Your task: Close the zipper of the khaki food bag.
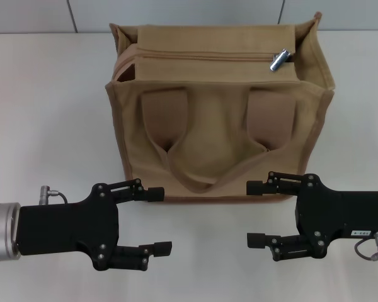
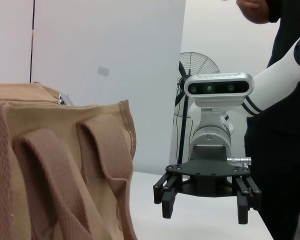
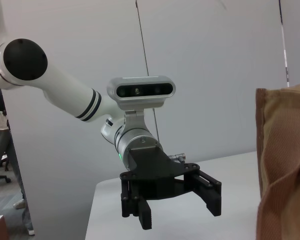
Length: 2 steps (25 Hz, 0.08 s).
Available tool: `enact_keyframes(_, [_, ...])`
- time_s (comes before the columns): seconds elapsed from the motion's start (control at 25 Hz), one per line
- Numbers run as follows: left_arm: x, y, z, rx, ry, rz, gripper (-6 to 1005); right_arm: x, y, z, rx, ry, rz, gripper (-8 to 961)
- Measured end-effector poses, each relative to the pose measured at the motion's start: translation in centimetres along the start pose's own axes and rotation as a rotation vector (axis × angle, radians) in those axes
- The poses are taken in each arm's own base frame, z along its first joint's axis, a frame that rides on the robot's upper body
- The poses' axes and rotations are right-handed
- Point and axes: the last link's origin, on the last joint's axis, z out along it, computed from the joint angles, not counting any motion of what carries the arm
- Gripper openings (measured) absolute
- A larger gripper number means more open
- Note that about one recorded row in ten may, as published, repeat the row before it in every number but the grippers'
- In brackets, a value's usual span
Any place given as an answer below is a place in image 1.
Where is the left wrist plug with cable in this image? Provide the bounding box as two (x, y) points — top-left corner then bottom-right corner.
(38, 185), (69, 206)

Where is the silver metal zipper pull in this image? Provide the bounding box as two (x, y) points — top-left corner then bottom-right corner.
(268, 47), (292, 72)

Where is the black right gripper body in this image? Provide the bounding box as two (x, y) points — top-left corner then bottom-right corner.
(294, 173), (378, 259)

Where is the khaki canvas food bag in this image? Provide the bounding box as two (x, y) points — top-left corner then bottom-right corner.
(104, 11), (336, 204)

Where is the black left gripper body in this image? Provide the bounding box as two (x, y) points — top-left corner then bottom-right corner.
(14, 182), (120, 272)

